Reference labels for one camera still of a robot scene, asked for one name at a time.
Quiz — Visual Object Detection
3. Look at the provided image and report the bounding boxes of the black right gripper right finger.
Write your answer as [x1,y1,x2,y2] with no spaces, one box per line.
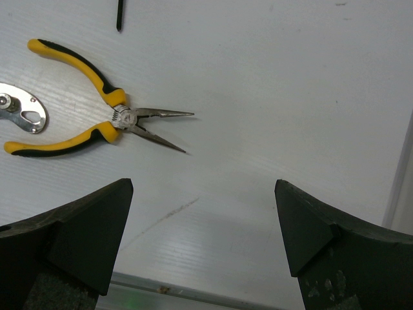
[274,180,412,309]

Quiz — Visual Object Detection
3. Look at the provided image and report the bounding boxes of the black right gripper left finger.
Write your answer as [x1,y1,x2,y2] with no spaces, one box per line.
[1,178,134,309]

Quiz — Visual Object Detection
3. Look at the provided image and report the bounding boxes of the silver utility knife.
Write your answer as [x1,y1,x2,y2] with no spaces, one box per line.
[1,83,48,134]

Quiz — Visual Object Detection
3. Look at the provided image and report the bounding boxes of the yellow black needle-nose pliers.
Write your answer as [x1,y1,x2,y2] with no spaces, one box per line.
[3,38,196,159]

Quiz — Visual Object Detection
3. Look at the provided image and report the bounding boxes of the aluminium table frame rail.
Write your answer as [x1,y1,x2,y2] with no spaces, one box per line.
[96,271,291,310]

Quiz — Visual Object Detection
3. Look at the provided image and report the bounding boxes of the red handled screwdriver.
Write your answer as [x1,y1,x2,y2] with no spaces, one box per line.
[116,0,125,32]

